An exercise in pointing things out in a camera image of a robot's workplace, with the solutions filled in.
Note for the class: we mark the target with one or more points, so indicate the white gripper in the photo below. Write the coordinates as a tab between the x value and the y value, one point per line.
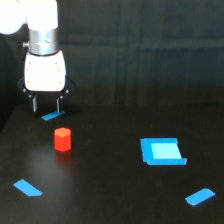
45	74

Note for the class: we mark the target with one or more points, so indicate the red hexagonal block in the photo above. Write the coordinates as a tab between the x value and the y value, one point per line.
62	139

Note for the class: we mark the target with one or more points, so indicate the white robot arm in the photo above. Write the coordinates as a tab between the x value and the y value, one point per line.
41	18

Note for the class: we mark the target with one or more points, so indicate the blue tape strip far left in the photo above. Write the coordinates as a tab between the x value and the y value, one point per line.
52	115

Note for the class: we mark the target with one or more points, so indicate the blue tape strip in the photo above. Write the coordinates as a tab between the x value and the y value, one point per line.
27	188
52	115
199	196

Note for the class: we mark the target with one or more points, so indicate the blue tape strip near left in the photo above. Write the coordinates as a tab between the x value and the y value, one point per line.
27	188

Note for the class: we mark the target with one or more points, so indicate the blue tape strip near right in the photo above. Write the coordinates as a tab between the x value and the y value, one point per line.
199	196

